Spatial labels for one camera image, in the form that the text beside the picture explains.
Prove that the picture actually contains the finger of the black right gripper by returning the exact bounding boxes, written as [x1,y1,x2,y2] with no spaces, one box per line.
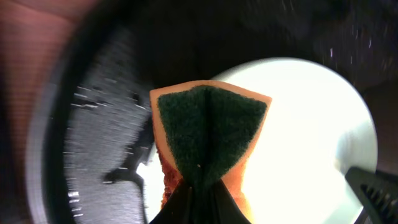
[345,167,398,224]

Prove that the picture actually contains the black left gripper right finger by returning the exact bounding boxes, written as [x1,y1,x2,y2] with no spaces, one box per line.
[210,180,251,224]

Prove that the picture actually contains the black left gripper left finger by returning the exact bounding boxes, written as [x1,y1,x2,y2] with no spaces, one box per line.
[150,180,192,224]

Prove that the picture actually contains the yellow green scrub sponge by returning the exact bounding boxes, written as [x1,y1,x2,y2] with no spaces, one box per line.
[150,80,272,223]

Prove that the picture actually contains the light blue plate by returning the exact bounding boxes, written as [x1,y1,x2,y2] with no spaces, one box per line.
[139,58,377,223]

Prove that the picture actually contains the round black tray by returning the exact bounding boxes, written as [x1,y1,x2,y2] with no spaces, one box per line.
[25,0,397,223]

